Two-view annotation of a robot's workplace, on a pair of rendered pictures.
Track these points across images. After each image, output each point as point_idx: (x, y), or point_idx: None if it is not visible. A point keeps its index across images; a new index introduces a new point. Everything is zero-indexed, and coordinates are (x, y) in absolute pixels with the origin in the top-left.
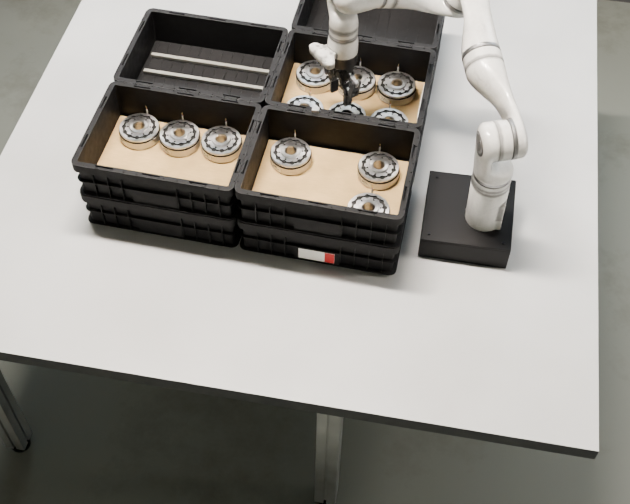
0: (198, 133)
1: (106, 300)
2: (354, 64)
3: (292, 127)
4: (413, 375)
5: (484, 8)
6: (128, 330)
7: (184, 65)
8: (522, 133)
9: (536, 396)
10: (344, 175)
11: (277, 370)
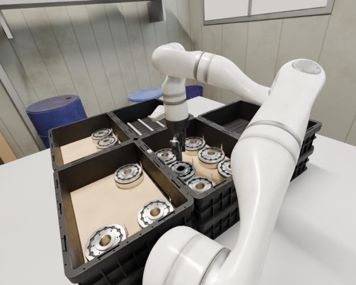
0: (111, 144)
1: (21, 199)
2: (178, 128)
3: (142, 159)
4: None
5: (302, 92)
6: None
7: (153, 123)
8: None
9: None
10: (139, 205)
11: None
